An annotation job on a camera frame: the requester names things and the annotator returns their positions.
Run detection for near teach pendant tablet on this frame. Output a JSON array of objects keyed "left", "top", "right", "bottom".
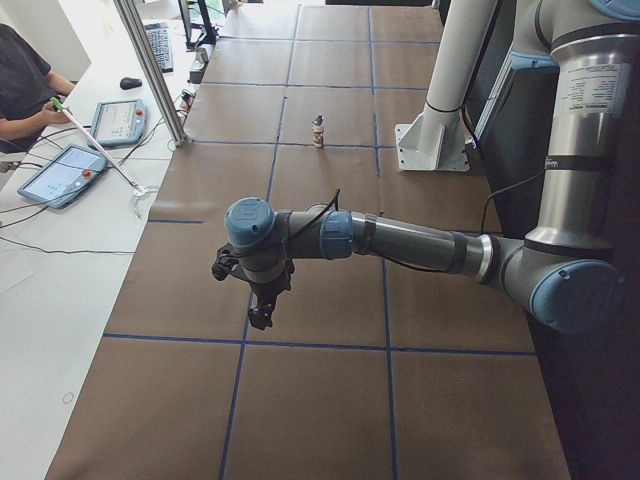
[{"left": 17, "top": 145, "right": 107, "bottom": 209}]

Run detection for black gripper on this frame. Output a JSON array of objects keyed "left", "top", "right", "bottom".
[{"left": 247, "top": 259, "right": 295, "bottom": 329}]

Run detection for black keyboard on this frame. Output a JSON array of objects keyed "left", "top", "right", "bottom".
[{"left": 144, "top": 23, "right": 174, "bottom": 73}]

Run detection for aluminium profile post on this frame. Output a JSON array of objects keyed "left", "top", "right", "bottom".
[{"left": 114, "top": 0, "right": 188, "bottom": 147}]

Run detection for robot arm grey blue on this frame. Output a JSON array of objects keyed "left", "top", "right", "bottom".
[{"left": 212, "top": 1, "right": 639, "bottom": 333}]

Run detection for seated person dark shirt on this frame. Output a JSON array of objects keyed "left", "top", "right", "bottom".
[{"left": 1, "top": 24, "right": 74, "bottom": 153}]

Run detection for black monitor stand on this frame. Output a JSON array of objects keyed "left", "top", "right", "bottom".
[{"left": 178, "top": 0, "right": 218, "bottom": 51}]

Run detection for brass PPR valve white ends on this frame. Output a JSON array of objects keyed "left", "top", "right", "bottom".
[{"left": 312, "top": 126, "right": 324, "bottom": 148}]

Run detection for white reach stick green handle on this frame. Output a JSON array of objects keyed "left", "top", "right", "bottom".
[{"left": 50, "top": 97, "right": 158, "bottom": 197}]

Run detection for black cable on table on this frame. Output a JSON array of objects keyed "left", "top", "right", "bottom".
[{"left": 0, "top": 234, "right": 136, "bottom": 257}]

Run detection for far teach pendant tablet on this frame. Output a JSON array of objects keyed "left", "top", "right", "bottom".
[{"left": 90, "top": 99, "right": 147, "bottom": 148}]

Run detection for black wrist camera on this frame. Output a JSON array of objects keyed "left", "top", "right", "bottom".
[{"left": 211, "top": 243, "right": 239, "bottom": 281}]

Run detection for teach pendant tablet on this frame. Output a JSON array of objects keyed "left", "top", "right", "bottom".
[
  {"left": 90, "top": 99, "right": 147, "bottom": 148},
  {"left": 17, "top": 145, "right": 107, "bottom": 209}
]

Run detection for black computer mouse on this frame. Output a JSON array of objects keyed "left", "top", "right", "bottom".
[{"left": 119, "top": 77, "right": 142, "bottom": 90}]

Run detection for brown paper table mat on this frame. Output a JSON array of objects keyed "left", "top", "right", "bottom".
[{"left": 47, "top": 5, "right": 569, "bottom": 479}]

